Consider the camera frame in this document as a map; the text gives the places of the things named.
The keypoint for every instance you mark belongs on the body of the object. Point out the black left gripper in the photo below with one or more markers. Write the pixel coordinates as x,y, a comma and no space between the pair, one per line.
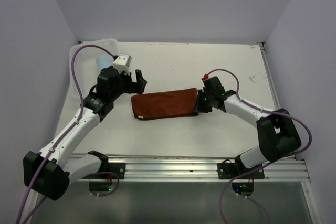
134,87

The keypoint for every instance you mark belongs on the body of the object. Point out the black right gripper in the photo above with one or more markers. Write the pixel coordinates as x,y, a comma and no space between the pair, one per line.
201,108

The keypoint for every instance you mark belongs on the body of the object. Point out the light blue towel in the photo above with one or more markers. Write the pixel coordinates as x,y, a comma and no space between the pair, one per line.
104,61

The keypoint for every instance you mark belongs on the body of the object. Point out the brown rust towel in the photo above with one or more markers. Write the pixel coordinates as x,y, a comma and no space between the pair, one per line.
163,105

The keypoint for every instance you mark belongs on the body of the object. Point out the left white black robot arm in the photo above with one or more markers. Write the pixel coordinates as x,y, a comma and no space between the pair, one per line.
50,172

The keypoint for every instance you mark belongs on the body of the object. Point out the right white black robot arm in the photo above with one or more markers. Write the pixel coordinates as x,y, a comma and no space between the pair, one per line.
250,114

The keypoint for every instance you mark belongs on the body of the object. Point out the white perforated plastic basket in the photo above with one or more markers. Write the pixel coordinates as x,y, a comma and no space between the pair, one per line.
85,62

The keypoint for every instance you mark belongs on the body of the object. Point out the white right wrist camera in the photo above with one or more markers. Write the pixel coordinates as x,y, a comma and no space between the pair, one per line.
205,77

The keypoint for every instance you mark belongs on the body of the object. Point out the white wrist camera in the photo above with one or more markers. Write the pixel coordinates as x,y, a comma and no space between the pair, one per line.
122,63
205,77

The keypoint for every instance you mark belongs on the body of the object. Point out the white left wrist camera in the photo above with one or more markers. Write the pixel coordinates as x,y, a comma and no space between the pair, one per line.
122,63

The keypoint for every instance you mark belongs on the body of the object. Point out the aluminium right side rail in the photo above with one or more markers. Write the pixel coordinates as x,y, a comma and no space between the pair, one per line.
273,82

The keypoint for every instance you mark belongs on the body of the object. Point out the aluminium rail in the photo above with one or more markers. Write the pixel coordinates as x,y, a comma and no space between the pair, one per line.
164,169
273,82

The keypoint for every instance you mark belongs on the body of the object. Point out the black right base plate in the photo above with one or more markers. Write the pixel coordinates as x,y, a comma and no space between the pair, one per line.
228,170

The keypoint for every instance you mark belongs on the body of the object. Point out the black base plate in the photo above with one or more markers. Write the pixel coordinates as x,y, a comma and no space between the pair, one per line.
228,170
117,168

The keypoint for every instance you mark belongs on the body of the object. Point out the aluminium front rail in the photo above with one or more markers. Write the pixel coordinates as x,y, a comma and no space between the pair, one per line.
164,169

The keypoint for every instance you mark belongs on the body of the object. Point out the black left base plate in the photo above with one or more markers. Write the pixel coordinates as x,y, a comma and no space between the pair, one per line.
117,168

